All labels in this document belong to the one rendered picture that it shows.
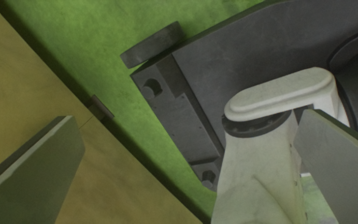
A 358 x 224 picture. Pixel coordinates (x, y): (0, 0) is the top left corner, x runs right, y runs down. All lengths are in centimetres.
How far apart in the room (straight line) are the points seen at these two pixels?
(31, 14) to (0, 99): 40
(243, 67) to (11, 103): 74
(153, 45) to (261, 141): 34
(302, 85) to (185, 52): 28
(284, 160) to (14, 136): 75
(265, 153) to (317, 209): 90
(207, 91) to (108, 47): 45
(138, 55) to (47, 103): 46
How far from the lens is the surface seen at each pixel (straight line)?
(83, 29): 89
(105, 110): 100
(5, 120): 82
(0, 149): 78
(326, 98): 37
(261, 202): 25
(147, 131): 96
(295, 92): 38
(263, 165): 33
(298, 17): 49
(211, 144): 63
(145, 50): 53
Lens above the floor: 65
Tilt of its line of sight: 52 degrees down
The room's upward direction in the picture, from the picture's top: 152 degrees counter-clockwise
